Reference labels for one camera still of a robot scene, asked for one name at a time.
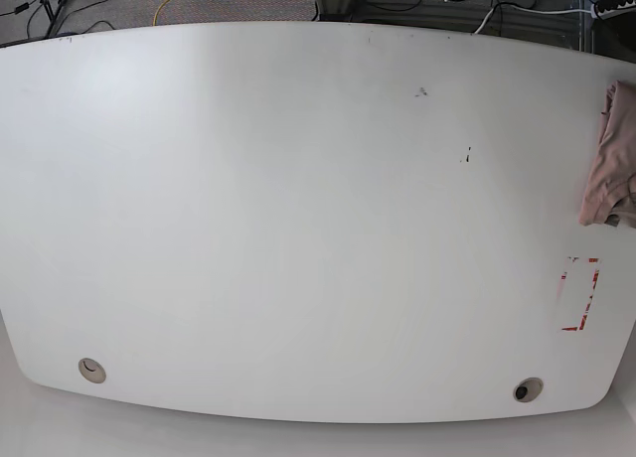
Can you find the right table grommet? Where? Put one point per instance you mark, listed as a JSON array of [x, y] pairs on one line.
[[528, 390]]

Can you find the table grommet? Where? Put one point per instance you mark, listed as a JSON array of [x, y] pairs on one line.
[[92, 370], [528, 390]]

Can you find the dusty pink T-shirt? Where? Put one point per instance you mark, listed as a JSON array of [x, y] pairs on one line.
[[609, 197]]

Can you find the left table grommet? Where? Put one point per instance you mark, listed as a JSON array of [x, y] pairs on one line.
[[92, 370]]

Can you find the red tape marking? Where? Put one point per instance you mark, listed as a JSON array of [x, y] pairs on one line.
[[575, 293]]

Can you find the white power strip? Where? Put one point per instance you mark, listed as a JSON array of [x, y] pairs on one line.
[[609, 8]]

